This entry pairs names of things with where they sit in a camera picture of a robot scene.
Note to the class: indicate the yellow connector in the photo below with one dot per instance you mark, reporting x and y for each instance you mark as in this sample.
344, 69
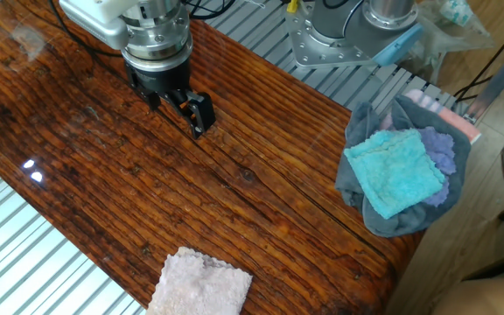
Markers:
292, 5

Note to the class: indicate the pale pink fluffy cloth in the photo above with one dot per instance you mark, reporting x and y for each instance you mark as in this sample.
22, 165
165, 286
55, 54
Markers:
199, 284

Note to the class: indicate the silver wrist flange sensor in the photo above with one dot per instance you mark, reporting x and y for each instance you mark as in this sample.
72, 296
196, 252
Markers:
158, 39

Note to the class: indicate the teal printed packet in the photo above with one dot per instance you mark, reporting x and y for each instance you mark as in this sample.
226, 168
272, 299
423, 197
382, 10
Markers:
455, 11

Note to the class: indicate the pink striped cloth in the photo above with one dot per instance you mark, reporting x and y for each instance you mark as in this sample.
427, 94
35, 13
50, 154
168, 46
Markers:
457, 120

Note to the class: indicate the turquoise fluffy cloth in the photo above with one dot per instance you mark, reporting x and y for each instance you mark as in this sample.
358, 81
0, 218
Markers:
394, 172

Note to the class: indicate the grey towel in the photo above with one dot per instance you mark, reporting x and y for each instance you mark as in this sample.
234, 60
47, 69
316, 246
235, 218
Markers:
409, 225

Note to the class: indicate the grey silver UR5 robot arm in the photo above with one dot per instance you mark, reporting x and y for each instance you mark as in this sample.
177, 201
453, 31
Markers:
348, 35

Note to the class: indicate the black chair base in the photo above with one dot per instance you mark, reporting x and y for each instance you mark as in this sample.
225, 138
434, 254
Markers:
501, 264

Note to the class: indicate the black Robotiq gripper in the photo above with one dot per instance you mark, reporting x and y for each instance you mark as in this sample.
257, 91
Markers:
160, 81

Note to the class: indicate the clear plastic bag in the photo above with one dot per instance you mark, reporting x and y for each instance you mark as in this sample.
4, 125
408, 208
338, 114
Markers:
449, 41

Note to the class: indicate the aluminium frame post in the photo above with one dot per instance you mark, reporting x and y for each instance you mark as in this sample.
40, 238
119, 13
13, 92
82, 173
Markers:
499, 81

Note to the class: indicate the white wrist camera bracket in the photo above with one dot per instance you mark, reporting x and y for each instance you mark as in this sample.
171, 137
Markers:
90, 19

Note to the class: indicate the glossy wood grain table cover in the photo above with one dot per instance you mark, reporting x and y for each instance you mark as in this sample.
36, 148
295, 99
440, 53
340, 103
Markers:
169, 175

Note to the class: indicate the purple fluffy cloth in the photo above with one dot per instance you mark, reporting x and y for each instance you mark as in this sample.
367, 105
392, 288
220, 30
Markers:
440, 151

